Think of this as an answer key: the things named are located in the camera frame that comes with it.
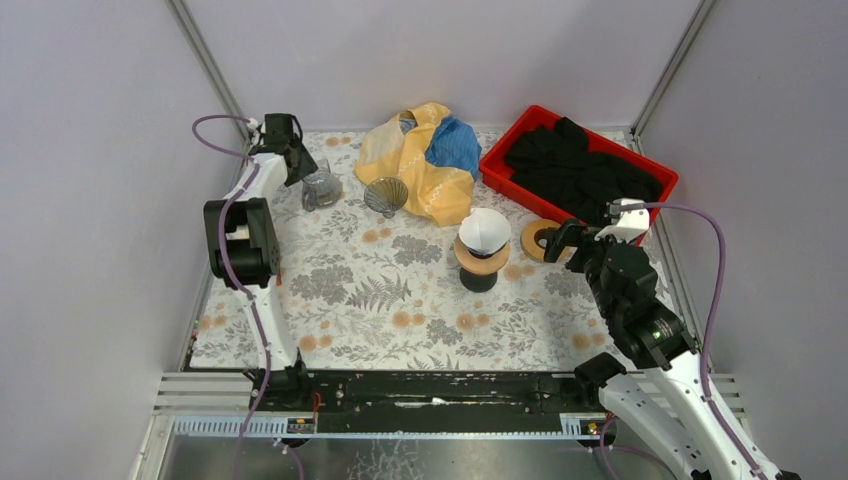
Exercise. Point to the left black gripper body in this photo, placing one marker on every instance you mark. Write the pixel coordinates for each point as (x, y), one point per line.
(291, 156)

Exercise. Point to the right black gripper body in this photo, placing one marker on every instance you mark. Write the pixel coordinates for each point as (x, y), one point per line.
(587, 260)

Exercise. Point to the clear glass pitcher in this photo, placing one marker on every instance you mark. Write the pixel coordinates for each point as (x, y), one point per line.
(321, 189)

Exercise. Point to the wooden ring holder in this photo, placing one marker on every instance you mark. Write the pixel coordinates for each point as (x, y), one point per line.
(532, 235)
(480, 266)

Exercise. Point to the dark glass carafe red rim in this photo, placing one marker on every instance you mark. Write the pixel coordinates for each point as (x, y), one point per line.
(477, 283)

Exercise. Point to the white paper coffee filter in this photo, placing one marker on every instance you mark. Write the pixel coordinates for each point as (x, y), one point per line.
(485, 230)

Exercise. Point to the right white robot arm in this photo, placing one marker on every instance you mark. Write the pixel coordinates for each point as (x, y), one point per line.
(696, 436)

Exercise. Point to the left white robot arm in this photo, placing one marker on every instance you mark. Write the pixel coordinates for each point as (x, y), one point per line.
(244, 250)

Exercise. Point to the clear grey glass dripper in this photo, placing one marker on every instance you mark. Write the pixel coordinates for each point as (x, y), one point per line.
(386, 196)

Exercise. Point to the black cloth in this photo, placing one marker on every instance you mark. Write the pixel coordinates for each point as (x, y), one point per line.
(556, 165)

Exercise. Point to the red plastic bin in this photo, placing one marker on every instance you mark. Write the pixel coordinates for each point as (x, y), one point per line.
(496, 174)

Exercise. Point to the floral table mat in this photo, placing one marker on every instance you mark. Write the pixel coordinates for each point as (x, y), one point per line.
(360, 291)

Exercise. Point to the blue cloth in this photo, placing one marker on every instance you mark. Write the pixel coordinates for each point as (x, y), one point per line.
(454, 144)

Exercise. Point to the yellow cloth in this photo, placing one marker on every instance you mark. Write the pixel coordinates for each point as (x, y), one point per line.
(397, 148)

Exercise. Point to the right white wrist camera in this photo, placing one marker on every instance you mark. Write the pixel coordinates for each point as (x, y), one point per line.
(630, 220)

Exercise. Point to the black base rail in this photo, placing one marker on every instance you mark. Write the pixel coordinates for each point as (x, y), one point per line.
(424, 402)

